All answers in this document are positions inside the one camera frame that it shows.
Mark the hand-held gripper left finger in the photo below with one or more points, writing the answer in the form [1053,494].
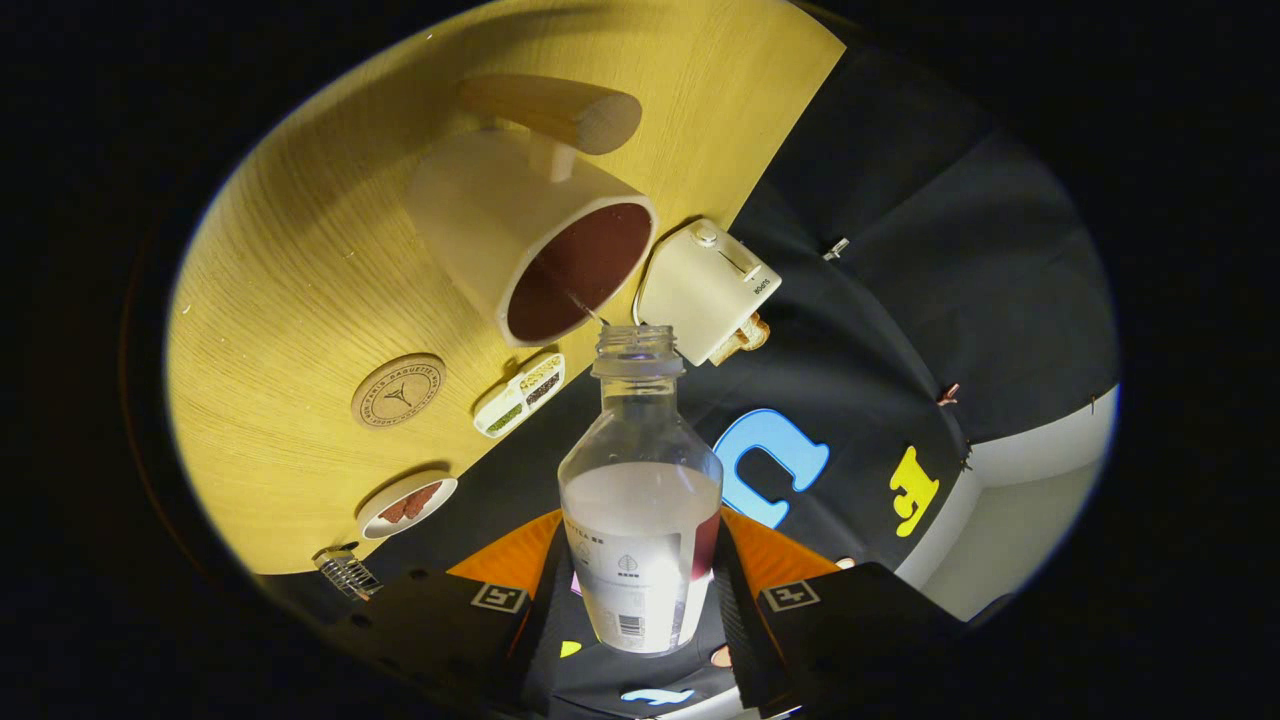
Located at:
[545,650]

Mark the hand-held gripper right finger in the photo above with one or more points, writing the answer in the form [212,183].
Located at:
[740,630]

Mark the clear juice bottle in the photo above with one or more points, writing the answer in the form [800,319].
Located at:
[640,520]

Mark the round cork coaster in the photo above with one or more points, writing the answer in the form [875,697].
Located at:
[398,391]

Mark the reddish brown meat piece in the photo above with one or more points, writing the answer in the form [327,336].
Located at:
[397,510]
[425,497]

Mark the white round plate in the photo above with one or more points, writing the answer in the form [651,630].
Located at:
[375,525]

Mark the white divided dish with beans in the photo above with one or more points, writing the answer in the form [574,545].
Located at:
[520,393]

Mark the toast slice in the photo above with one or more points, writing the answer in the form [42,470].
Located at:
[755,332]
[728,350]

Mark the pink cloth clip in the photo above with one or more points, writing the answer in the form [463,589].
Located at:
[948,394]

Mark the cream toaster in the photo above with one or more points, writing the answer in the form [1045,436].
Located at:
[700,290]

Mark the silver cloth clip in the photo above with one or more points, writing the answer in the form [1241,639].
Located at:
[836,248]

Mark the wooden table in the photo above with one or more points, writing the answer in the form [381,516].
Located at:
[290,300]

